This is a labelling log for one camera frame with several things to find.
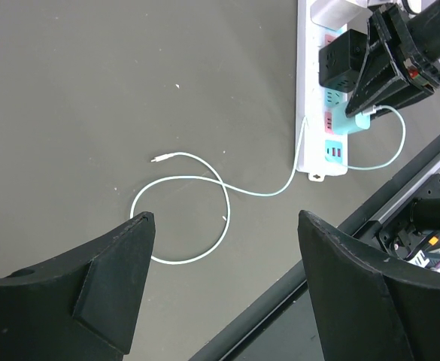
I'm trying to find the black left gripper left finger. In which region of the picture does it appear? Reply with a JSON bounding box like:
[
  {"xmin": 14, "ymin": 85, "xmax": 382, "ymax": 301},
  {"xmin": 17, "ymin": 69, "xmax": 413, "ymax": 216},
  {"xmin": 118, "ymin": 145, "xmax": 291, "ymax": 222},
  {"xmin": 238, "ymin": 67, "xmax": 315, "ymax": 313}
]
[{"xmin": 0, "ymin": 212, "xmax": 156, "ymax": 360}]

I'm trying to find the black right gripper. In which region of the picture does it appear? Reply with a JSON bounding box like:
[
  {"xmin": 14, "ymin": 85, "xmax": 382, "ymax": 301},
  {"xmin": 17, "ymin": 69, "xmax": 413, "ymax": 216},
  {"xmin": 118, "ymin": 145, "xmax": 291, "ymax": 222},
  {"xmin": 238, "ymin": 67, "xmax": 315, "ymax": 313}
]
[{"xmin": 345, "ymin": 1, "xmax": 440, "ymax": 117}]

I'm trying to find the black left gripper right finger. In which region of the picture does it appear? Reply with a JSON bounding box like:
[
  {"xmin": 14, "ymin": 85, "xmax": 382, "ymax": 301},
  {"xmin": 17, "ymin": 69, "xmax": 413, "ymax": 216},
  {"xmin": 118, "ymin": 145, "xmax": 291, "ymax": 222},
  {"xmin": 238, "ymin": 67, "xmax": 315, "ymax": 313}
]
[{"xmin": 298, "ymin": 211, "xmax": 440, "ymax": 360}]

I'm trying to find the black cube adapter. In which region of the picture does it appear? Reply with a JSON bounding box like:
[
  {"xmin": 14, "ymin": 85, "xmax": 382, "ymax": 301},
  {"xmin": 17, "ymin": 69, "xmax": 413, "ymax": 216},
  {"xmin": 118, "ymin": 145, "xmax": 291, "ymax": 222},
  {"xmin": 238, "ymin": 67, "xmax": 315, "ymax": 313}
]
[{"xmin": 319, "ymin": 29, "xmax": 367, "ymax": 93}]

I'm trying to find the teal charger plug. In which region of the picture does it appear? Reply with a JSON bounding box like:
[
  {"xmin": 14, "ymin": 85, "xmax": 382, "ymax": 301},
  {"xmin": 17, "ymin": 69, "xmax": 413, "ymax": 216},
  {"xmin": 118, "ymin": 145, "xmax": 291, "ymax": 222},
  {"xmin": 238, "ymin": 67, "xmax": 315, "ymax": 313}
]
[{"xmin": 332, "ymin": 102, "xmax": 371, "ymax": 135}]

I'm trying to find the white USB charger plug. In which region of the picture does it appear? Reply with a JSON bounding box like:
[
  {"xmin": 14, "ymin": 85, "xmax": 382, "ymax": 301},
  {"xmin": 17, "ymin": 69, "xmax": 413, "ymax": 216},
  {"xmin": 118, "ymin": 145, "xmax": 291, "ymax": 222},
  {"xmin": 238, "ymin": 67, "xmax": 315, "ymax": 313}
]
[{"xmin": 310, "ymin": 0, "xmax": 368, "ymax": 30}]

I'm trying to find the thin white charger cable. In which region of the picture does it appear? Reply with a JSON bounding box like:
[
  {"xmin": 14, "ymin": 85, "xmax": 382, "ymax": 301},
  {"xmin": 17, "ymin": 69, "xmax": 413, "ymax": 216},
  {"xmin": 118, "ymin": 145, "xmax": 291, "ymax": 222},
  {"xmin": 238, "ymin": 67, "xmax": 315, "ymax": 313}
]
[{"xmin": 129, "ymin": 105, "xmax": 408, "ymax": 265}]

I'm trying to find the white power strip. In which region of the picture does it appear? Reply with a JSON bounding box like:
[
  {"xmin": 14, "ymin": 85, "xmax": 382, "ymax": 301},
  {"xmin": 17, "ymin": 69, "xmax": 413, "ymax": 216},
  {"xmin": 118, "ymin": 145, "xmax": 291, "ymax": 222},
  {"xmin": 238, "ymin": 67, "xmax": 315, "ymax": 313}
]
[{"xmin": 295, "ymin": 1, "xmax": 349, "ymax": 182}]

